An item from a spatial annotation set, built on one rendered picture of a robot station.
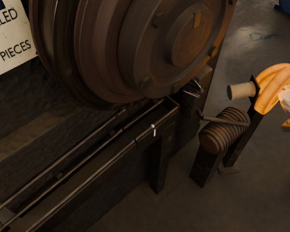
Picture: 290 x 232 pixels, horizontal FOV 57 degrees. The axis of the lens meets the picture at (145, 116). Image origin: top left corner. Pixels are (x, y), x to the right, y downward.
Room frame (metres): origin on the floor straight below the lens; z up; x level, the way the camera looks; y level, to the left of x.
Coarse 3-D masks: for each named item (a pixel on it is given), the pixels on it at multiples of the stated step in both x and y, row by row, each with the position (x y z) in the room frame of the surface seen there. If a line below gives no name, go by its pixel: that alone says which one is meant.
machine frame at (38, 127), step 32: (32, 64) 0.43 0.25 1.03; (0, 96) 0.37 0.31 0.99; (32, 96) 0.41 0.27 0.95; (64, 96) 0.46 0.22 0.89; (0, 128) 0.35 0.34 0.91; (32, 128) 0.37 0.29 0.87; (64, 128) 0.39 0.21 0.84; (192, 128) 0.83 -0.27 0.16; (0, 160) 0.28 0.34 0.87; (32, 160) 0.31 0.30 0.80; (64, 160) 0.36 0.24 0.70; (0, 192) 0.24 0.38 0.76; (32, 192) 0.28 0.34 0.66; (96, 192) 0.40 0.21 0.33; (128, 192) 0.50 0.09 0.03; (64, 224) 0.28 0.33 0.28
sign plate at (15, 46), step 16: (16, 0) 0.43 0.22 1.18; (0, 16) 0.41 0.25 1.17; (16, 16) 0.42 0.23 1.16; (0, 32) 0.40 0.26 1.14; (16, 32) 0.41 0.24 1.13; (0, 48) 0.39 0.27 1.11; (16, 48) 0.41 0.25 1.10; (32, 48) 0.42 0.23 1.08; (0, 64) 0.38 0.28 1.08; (16, 64) 0.40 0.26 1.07
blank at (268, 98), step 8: (280, 72) 0.54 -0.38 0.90; (288, 72) 0.54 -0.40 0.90; (272, 80) 0.52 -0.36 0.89; (280, 80) 0.51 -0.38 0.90; (288, 80) 0.52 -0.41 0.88; (264, 88) 0.50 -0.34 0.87; (272, 88) 0.50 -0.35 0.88; (280, 88) 0.50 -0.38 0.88; (264, 96) 0.49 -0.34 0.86; (272, 96) 0.48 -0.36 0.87; (256, 104) 0.49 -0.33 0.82; (264, 104) 0.47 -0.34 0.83; (272, 104) 0.51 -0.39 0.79; (264, 112) 0.48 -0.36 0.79
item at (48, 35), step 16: (48, 0) 0.37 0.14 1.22; (64, 0) 0.35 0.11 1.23; (48, 16) 0.36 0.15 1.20; (64, 16) 0.34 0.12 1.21; (48, 32) 0.35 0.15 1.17; (64, 32) 0.34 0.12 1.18; (48, 48) 0.36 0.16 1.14; (64, 48) 0.34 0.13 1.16; (64, 64) 0.33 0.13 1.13; (64, 80) 0.32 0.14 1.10; (80, 80) 0.34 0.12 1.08; (80, 96) 0.34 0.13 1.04; (96, 96) 0.36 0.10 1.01
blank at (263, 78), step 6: (276, 66) 0.69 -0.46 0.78; (282, 66) 0.68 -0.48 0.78; (288, 66) 0.68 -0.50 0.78; (264, 72) 0.68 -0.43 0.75; (270, 72) 0.67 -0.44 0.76; (276, 72) 0.67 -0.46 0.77; (258, 78) 0.68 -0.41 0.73; (264, 78) 0.66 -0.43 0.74; (270, 78) 0.66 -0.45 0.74; (264, 84) 0.66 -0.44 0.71
